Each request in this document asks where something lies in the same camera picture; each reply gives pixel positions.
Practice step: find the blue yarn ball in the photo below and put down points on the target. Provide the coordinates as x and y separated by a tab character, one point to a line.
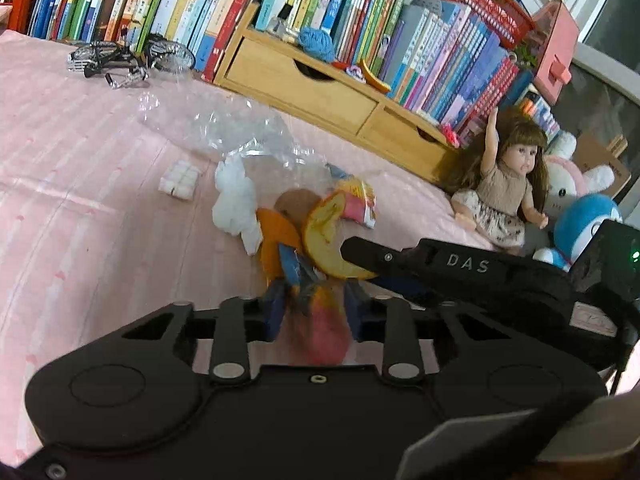
317	42

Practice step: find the pink storage box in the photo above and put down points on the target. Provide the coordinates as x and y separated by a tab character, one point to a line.
555	45

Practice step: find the orange wrapper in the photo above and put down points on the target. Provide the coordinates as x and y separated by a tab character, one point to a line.
277	240

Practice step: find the yellow round wrapper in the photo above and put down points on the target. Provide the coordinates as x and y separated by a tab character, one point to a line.
325	240

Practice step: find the wooden drawer organizer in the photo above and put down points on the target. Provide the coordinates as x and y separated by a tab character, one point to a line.
300	90

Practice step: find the pink bed sheet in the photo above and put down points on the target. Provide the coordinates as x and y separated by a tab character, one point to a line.
75	185

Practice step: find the cardboard box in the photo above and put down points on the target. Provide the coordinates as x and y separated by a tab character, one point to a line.
595	152

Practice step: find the brown tissue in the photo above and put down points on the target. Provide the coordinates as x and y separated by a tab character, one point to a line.
292	202

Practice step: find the row of small books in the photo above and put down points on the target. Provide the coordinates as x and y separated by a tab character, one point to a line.
540	115

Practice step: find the pink yellow wrapper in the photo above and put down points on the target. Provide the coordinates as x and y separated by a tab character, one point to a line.
357	202

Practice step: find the white tissue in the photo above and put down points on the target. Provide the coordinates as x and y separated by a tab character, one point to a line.
235	200

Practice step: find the clear plastic bag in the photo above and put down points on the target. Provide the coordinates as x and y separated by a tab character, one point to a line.
215	125

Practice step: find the red blue colourful wrapper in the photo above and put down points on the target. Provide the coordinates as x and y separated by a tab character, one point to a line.
320	330

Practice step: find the white rabbit plush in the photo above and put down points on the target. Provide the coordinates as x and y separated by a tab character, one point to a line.
565	185

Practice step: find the black toy bicycle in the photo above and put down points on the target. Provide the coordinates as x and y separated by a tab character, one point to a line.
100	55

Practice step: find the long-haired doll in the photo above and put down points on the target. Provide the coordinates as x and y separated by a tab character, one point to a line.
505	190

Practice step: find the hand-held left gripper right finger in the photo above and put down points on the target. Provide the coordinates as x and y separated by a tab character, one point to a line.
356	315

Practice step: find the white cube pack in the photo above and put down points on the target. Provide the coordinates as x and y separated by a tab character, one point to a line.
180	180

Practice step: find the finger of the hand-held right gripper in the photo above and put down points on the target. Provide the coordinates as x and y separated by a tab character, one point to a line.
385	257
410	295

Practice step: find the book row on wooden organizer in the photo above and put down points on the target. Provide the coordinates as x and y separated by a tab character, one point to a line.
400	25

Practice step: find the row of tall picture books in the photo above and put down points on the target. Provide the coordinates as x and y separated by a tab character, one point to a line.
175	5

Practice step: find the orange curved toy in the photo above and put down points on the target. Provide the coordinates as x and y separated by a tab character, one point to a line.
372	77

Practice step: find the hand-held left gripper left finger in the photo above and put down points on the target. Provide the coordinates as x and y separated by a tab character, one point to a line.
275	310

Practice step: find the blue plush toy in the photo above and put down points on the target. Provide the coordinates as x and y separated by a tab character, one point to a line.
585	225

